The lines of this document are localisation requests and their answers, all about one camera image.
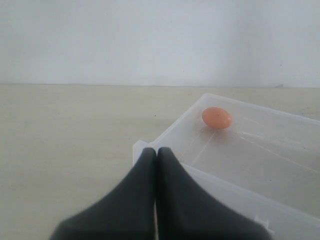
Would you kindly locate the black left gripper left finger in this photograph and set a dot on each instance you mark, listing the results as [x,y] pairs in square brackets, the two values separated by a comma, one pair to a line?
[125,213]

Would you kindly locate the clear plastic drawer bin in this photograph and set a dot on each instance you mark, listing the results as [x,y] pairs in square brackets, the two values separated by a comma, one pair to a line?
[265,166]

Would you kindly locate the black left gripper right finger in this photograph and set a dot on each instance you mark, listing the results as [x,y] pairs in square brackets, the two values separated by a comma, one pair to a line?
[185,211]

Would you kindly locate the brown egg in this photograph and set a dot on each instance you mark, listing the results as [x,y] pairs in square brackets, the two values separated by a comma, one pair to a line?
[217,118]

